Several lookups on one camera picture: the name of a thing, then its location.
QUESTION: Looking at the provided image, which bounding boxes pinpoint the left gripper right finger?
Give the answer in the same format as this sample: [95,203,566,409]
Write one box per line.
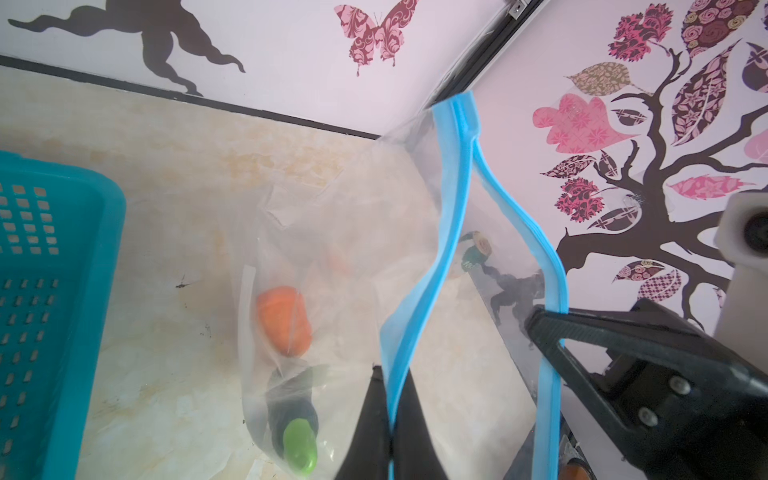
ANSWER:
[392,372,447,480]

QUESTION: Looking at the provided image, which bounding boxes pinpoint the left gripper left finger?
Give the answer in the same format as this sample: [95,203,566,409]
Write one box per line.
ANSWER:
[335,366,391,480]

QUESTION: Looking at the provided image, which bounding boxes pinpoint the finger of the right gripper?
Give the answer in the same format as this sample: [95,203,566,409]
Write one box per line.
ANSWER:
[525,299,767,479]

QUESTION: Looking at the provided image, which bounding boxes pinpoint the dark eggplant green stem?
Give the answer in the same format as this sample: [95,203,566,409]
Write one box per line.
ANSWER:
[263,363,331,479]

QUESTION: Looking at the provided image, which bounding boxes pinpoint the orange pumpkin toy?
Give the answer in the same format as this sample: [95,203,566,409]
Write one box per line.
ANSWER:
[255,286,313,358]

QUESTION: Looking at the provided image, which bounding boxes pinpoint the clear zip bag blue zipper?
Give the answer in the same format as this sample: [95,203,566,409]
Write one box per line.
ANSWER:
[227,92,568,479]

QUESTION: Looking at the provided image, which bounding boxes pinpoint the teal plastic basket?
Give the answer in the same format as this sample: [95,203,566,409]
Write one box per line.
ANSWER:
[1,152,126,479]

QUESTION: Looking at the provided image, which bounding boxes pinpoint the brown bottle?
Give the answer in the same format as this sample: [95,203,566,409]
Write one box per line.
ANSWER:
[558,458,594,480]

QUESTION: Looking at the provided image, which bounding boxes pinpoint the green drink can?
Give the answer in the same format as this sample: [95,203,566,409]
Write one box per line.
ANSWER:
[459,231,492,272]

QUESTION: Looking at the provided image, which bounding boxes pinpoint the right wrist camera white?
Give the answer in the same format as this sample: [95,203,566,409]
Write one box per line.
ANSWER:
[714,192,767,371]

